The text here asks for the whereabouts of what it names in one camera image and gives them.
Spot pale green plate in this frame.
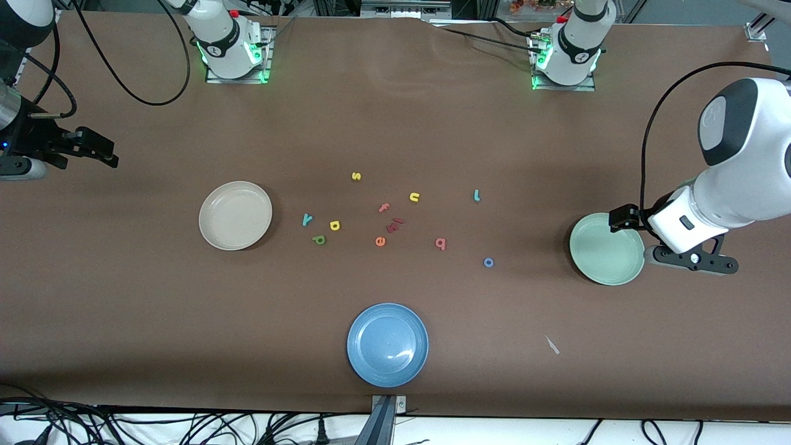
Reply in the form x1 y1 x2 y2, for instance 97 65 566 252
569 213 646 286

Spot beige brown plate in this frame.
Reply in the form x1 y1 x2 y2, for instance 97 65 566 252
198 180 273 252

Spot blue plate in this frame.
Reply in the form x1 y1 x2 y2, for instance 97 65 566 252
347 302 429 389

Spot grey power strip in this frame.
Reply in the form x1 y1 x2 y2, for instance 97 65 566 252
360 0 453 17

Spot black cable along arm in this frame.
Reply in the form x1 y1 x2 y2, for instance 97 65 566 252
640 61 791 217
19 0 191 118

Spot aluminium table side rail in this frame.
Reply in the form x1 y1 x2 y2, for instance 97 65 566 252
12 9 62 84

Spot aluminium corner bracket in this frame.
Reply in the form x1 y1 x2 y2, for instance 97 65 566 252
745 12 773 43

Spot black cable on table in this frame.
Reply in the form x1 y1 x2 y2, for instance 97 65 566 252
491 17 544 41
440 27 544 53

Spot black metal rack frame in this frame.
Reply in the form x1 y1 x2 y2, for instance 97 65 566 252
451 0 498 19

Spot black cable tangle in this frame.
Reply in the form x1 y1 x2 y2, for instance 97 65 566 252
0 383 371 445

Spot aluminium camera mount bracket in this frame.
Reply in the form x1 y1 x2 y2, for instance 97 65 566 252
354 394 407 445

